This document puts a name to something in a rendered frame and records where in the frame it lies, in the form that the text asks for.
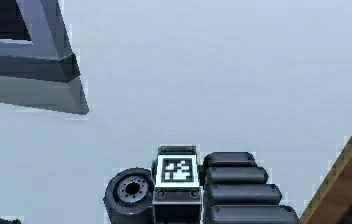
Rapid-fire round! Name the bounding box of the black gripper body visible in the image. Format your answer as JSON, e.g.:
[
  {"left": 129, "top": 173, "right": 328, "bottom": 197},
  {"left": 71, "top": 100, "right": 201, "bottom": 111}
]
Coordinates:
[{"left": 103, "top": 167, "right": 156, "bottom": 224}]

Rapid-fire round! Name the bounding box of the grey framed window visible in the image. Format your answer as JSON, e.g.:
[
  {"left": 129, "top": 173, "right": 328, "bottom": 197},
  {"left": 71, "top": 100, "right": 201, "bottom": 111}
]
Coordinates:
[{"left": 0, "top": 0, "right": 90, "bottom": 116}]

